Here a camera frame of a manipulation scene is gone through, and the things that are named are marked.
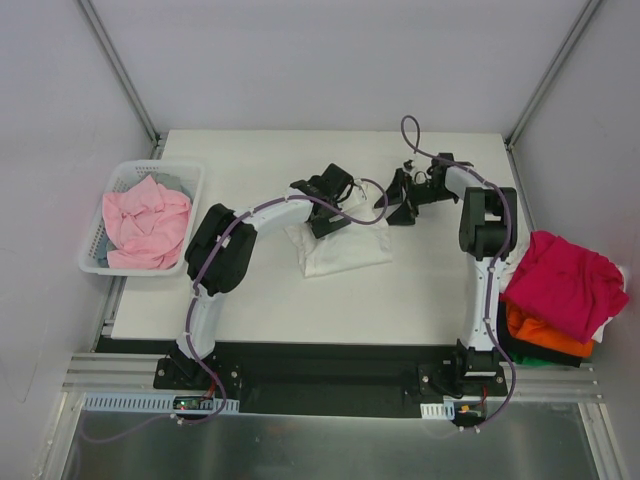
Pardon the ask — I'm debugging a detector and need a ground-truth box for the left aluminium frame post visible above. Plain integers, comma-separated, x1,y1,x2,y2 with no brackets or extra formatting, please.
76,0,161,148

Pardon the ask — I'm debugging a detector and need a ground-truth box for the green t shirt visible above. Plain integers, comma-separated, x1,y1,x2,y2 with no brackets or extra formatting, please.
509,352,554,367

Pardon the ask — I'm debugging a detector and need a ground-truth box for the white plastic laundry basket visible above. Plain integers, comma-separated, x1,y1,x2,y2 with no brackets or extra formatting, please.
79,160,204,277

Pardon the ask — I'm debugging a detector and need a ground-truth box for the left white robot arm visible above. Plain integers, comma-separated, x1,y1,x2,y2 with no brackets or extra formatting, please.
169,163,379,389

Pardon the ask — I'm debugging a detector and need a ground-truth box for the right aluminium frame post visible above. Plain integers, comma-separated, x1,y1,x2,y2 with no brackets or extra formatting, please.
505,0,606,152

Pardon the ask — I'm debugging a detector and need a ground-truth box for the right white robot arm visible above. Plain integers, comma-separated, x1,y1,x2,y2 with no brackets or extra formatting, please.
374,154,518,399

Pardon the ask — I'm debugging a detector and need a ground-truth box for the aluminium frame post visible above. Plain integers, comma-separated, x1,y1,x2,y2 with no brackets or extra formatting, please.
76,0,161,148
505,0,606,152

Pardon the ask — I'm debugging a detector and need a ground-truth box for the aluminium rail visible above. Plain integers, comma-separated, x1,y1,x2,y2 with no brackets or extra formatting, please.
61,274,606,402

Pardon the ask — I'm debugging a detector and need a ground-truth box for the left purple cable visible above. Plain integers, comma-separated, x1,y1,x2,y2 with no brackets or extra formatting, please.
79,177,390,444

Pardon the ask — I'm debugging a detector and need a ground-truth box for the pink t shirt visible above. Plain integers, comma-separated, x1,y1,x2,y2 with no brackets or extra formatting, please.
99,175,193,270

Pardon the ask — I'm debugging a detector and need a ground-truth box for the left white cable duct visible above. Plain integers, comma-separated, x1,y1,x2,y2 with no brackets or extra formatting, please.
84,393,239,416

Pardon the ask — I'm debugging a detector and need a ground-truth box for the right white cable duct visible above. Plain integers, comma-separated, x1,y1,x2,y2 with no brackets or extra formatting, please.
420,402,455,421

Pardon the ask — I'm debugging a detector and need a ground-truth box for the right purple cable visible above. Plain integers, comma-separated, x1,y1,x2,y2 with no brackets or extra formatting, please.
400,115,518,438

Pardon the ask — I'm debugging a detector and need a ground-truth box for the white floral t shirt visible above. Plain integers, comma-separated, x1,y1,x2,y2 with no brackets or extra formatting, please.
282,179,394,279

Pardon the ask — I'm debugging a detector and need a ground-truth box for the purple cable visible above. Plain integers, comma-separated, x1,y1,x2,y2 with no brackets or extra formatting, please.
400,115,518,438
79,177,390,444

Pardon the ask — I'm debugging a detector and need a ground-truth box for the orange t shirt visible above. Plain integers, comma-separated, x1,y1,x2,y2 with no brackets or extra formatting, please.
505,301,595,358

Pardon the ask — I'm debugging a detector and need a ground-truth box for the white folded t shirt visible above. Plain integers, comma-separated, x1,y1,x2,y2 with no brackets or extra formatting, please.
500,240,530,290

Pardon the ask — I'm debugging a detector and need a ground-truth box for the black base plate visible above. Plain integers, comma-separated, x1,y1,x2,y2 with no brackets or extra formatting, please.
97,338,508,418

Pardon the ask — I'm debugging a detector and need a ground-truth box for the black t shirt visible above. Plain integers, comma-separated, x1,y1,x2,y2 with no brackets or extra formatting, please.
497,302,583,368

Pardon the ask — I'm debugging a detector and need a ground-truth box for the white cable duct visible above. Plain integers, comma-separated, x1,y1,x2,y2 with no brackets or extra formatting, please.
420,402,455,421
84,393,239,416

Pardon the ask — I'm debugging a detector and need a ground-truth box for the magenta t shirt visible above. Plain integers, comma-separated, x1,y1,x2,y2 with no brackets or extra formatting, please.
504,231,630,343

